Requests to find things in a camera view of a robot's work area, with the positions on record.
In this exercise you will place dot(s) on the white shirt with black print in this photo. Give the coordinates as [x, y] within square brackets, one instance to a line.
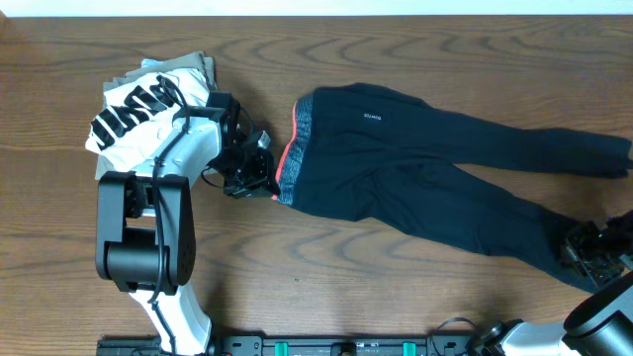
[138, 116]

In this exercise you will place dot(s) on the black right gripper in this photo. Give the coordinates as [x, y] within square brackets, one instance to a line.
[587, 254]

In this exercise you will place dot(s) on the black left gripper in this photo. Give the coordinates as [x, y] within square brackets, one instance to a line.
[254, 175]

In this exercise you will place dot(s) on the light blue folded garment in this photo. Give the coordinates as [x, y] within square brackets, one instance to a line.
[147, 62]

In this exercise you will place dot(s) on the black shorts with grey waistband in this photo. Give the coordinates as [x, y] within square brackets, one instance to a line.
[366, 151]

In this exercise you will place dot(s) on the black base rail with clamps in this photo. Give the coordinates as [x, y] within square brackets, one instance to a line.
[453, 345]

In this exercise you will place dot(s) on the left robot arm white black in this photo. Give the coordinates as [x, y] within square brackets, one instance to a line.
[145, 237]

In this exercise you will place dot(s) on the grey-beige folded garment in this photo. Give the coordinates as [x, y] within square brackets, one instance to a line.
[197, 60]

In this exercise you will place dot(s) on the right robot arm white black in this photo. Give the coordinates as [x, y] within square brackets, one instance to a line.
[599, 326]

